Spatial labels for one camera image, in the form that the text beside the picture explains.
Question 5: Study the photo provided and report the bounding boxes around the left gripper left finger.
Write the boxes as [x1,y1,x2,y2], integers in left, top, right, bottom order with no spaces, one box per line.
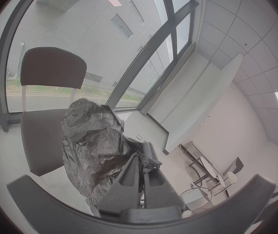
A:
[97,153,141,217]

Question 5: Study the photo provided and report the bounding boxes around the brown chair with white legs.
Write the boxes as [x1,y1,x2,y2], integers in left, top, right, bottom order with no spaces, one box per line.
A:
[20,47,87,178]

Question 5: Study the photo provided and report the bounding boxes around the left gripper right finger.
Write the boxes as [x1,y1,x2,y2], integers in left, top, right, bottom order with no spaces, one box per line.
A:
[143,142,186,212]

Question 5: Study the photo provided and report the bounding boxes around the window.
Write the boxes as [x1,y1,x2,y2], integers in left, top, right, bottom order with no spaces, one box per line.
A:
[0,0,199,132]

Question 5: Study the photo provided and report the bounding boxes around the white round table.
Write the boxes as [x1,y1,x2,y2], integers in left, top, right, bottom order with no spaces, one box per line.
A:
[188,156,223,188]

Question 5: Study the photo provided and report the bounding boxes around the black plastic bag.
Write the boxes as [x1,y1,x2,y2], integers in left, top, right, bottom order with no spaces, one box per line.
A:
[61,98,162,207]

